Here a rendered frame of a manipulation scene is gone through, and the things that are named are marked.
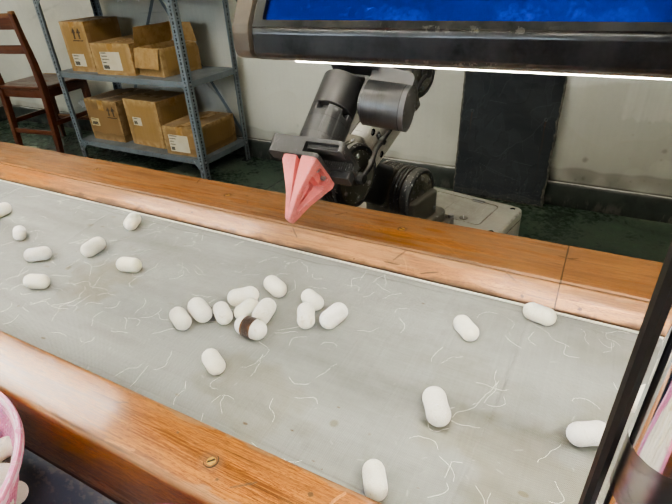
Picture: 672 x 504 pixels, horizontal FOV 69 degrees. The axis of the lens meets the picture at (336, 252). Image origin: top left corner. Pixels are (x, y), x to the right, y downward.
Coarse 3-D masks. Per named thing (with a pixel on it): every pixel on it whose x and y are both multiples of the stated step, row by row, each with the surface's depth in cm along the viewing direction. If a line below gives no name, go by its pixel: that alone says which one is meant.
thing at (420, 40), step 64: (256, 0) 27; (320, 0) 25; (384, 0) 24; (448, 0) 22; (512, 0) 21; (576, 0) 20; (640, 0) 19; (384, 64) 25; (448, 64) 23; (512, 64) 22; (576, 64) 20; (640, 64) 19
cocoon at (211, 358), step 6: (210, 348) 49; (204, 354) 49; (210, 354) 48; (216, 354) 48; (204, 360) 48; (210, 360) 48; (216, 360) 48; (222, 360) 48; (210, 366) 47; (216, 366) 47; (222, 366) 48; (210, 372) 48; (216, 372) 47
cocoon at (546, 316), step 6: (528, 306) 52; (534, 306) 52; (540, 306) 52; (528, 312) 52; (534, 312) 52; (540, 312) 52; (546, 312) 51; (552, 312) 51; (528, 318) 53; (534, 318) 52; (540, 318) 52; (546, 318) 51; (552, 318) 51; (546, 324) 52
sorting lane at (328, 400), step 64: (0, 192) 92; (0, 256) 71; (64, 256) 70; (128, 256) 69; (192, 256) 68; (256, 256) 67; (320, 256) 66; (0, 320) 58; (64, 320) 57; (128, 320) 57; (192, 320) 56; (384, 320) 54; (448, 320) 54; (512, 320) 53; (576, 320) 53; (128, 384) 48; (192, 384) 47; (256, 384) 47; (320, 384) 47; (384, 384) 46; (448, 384) 46; (512, 384) 46; (576, 384) 45; (320, 448) 41; (384, 448) 40; (448, 448) 40; (512, 448) 40; (576, 448) 39
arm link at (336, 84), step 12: (336, 72) 62; (348, 72) 62; (324, 84) 62; (336, 84) 62; (348, 84) 62; (360, 84) 63; (324, 96) 61; (336, 96) 61; (348, 96) 62; (348, 108) 62
